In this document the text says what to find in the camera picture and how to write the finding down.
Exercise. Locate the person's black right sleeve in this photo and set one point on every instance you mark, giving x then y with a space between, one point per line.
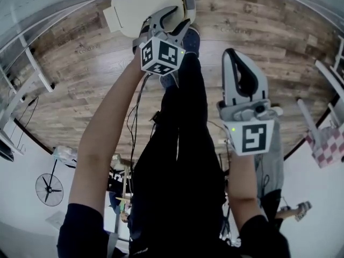
263 240

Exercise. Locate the blue shoe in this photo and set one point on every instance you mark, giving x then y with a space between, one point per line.
192 40
168 81

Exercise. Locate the white trash bin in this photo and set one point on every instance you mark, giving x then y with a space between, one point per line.
189 1

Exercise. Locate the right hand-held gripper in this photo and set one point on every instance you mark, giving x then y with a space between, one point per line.
254 138

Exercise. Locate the black standing fan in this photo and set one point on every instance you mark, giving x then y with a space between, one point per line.
49 189

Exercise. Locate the person's left forearm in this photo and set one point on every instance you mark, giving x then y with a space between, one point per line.
104 133

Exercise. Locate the person's black left sleeve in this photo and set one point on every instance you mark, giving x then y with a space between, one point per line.
80 232

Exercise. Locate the pink checkered cloth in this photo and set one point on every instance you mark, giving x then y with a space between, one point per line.
329 149

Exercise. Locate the patterned phone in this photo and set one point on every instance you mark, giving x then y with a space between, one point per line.
303 211

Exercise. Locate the person's black trousers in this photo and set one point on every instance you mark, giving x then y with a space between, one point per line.
182 154

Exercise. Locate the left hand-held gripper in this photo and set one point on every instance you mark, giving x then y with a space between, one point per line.
168 55

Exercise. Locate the person's black sleeve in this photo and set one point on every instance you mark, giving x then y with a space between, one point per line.
80 232
263 240

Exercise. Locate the clear plastic bag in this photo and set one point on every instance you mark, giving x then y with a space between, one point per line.
64 154

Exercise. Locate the person's right forearm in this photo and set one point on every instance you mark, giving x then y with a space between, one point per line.
243 181

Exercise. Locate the white desk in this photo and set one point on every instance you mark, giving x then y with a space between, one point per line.
24 90

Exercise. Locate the white table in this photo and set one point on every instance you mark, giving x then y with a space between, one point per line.
314 122

